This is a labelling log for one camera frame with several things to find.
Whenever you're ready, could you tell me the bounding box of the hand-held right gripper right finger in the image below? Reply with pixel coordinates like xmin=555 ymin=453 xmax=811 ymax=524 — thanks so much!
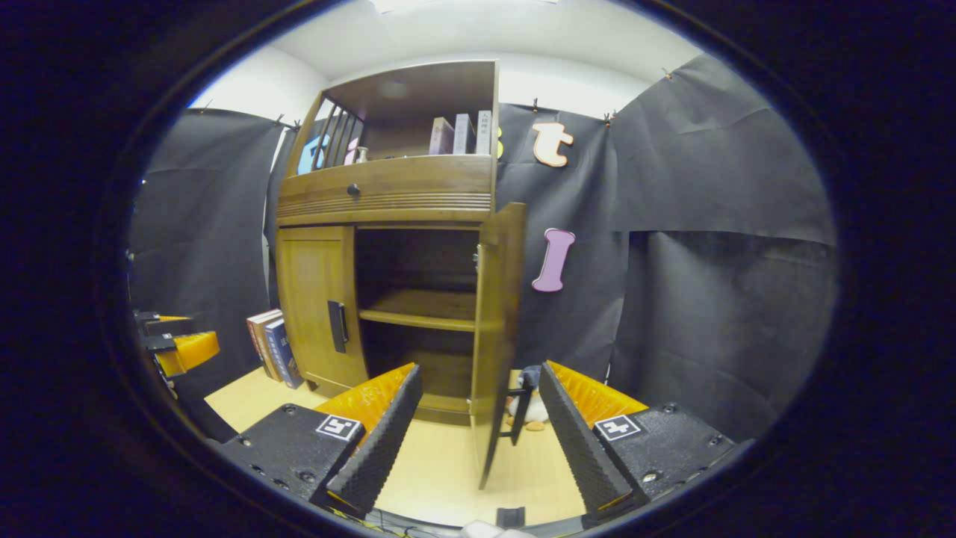
xmin=538 ymin=360 xmax=736 ymax=518

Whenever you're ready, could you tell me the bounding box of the blue book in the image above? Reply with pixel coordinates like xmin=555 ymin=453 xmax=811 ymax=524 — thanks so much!
xmin=263 ymin=318 xmax=305 ymax=389

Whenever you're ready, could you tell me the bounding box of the large ceiling light panel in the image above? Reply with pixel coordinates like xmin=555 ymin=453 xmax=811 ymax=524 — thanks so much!
xmin=370 ymin=0 xmax=561 ymax=14

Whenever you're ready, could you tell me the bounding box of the wooden double-door shoe cabinet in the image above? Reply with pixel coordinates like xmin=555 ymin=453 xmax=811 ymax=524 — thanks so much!
xmin=275 ymin=60 xmax=527 ymax=490

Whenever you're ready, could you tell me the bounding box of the red-brown book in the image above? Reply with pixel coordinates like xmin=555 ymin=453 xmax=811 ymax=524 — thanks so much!
xmin=246 ymin=309 xmax=283 ymax=382

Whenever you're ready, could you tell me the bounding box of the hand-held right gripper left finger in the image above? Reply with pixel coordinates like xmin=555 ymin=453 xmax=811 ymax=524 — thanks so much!
xmin=220 ymin=363 xmax=424 ymax=516

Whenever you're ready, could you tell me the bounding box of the wooden cabinet drawer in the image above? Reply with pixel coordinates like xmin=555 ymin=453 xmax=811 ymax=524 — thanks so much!
xmin=276 ymin=155 xmax=494 ymax=226

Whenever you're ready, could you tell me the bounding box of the wooden shoe cabinet door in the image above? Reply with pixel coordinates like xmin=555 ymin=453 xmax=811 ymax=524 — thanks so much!
xmin=471 ymin=202 xmax=527 ymax=490
xmin=276 ymin=226 xmax=368 ymax=397

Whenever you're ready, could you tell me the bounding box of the penguin plush toy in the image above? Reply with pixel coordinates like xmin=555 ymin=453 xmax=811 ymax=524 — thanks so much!
xmin=506 ymin=365 xmax=550 ymax=432

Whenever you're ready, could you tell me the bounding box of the wooden inner cabinet shelf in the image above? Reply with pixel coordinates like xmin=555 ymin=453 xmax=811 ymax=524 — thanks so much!
xmin=358 ymin=290 xmax=479 ymax=333

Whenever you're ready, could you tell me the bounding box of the brown book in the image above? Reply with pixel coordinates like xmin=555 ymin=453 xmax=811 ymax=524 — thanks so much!
xmin=254 ymin=314 xmax=288 ymax=382

